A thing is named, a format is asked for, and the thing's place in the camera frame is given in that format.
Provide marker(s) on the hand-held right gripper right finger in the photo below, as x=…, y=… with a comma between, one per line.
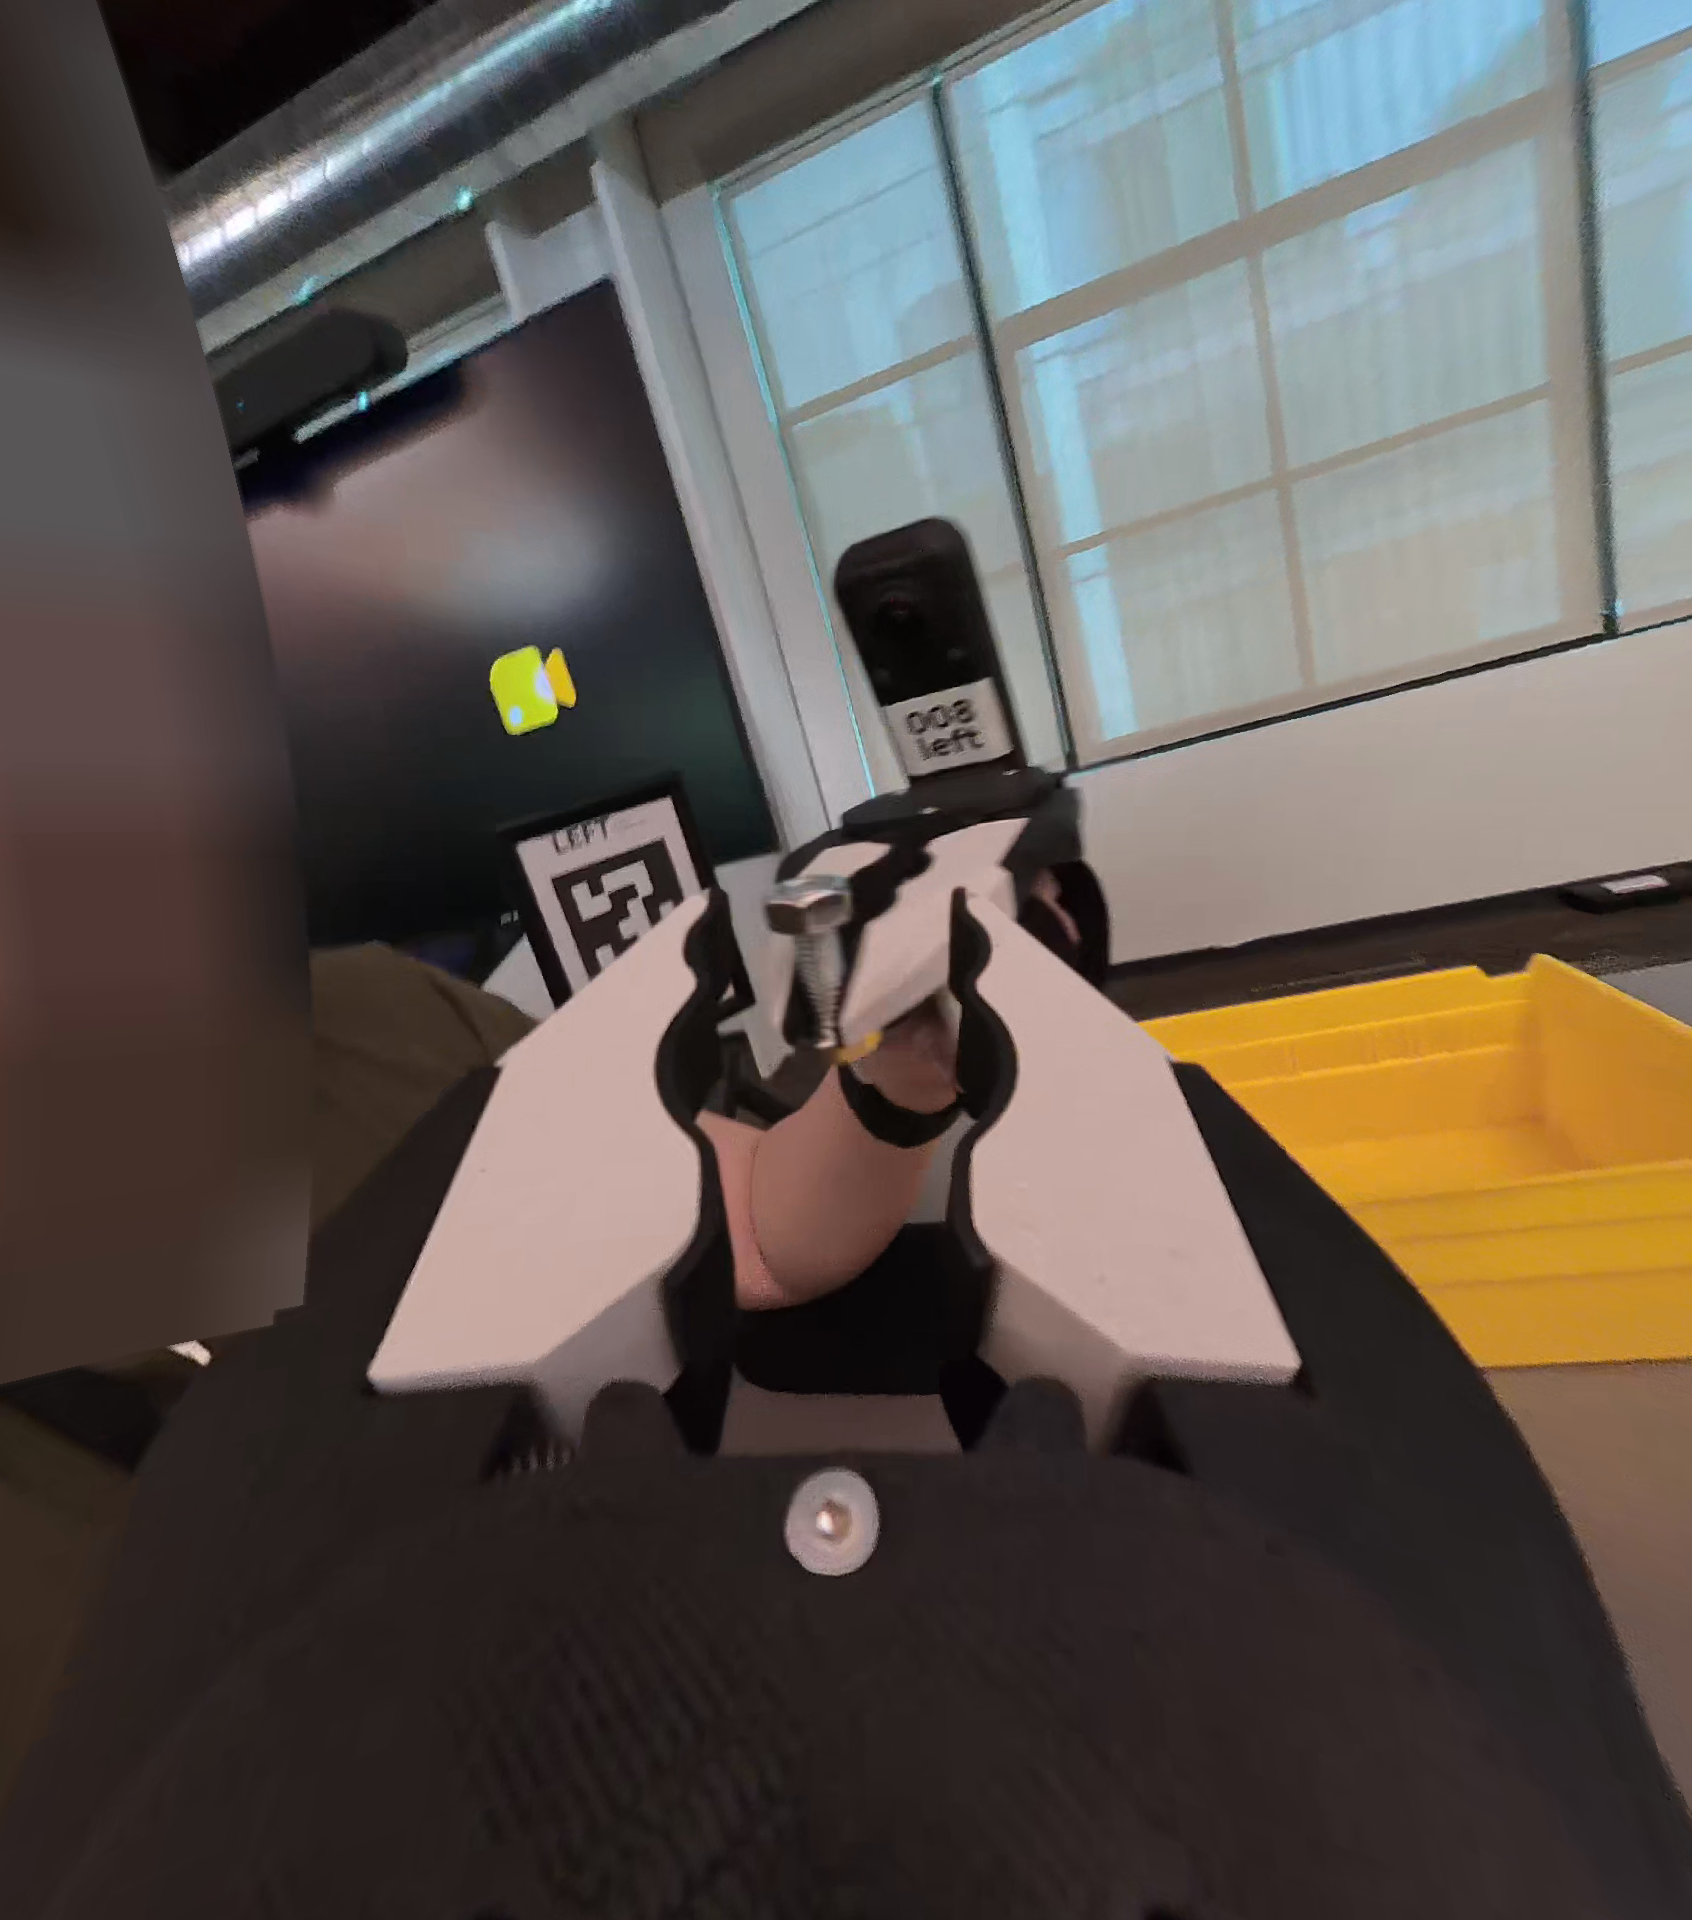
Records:
x=1131, y=1200

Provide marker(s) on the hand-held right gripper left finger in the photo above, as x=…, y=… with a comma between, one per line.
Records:
x=547, y=1200

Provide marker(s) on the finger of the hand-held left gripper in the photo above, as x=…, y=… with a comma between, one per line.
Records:
x=847, y=861
x=914, y=947

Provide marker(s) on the silver hex bolt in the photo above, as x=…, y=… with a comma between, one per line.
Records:
x=809, y=908

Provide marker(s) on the yellow plastic bin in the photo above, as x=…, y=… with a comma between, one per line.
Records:
x=1538, y=1231

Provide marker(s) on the person's left hand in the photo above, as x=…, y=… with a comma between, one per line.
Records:
x=818, y=1215

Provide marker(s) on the person in olive shirt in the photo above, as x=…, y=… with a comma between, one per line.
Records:
x=397, y=1035

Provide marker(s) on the black framed marker sign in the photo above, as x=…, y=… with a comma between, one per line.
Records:
x=605, y=901

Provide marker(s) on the large black display screen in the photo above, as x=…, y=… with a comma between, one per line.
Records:
x=487, y=494

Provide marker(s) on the large grid window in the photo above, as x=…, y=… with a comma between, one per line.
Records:
x=1313, y=373

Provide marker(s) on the small black floor device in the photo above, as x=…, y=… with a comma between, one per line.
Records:
x=1626, y=893

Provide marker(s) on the black video bar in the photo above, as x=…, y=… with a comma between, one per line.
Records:
x=308, y=373

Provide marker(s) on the silver ventilation duct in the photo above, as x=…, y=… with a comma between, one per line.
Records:
x=413, y=134

